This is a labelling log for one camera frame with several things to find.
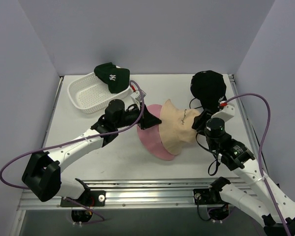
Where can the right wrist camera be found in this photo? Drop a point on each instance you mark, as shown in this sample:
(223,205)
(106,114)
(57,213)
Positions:
(226,112)

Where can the white perforated plastic basket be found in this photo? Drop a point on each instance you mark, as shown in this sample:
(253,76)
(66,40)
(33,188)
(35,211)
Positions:
(89,94)

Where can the dark green baseball cap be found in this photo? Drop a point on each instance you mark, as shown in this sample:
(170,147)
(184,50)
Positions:
(117,79)

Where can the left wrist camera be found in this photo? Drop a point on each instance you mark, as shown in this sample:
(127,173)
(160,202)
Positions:
(137,96)

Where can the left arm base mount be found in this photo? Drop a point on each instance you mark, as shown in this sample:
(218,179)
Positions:
(88,200)

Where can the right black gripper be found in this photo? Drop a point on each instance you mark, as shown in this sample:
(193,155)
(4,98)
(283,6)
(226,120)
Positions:
(202,119)

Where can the aluminium front rail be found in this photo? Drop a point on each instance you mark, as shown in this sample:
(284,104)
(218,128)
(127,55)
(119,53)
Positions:
(165,193)

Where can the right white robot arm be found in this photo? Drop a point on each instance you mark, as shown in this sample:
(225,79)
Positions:
(271,207)

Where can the beige bucket hat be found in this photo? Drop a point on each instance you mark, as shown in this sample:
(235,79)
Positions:
(176,129)

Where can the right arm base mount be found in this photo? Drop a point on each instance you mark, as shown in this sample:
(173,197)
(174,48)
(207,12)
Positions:
(211,196)

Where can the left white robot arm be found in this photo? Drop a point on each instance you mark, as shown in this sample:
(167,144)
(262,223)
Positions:
(43,171)

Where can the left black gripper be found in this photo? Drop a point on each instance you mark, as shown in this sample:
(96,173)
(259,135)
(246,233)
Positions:
(142,115)

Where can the pink bucket hat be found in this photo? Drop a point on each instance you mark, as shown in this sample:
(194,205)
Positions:
(159,140)

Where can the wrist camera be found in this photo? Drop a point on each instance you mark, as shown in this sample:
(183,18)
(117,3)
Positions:
(226,112)
(137,96)

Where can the black baseball cap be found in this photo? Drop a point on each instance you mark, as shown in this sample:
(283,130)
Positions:
(209,88)

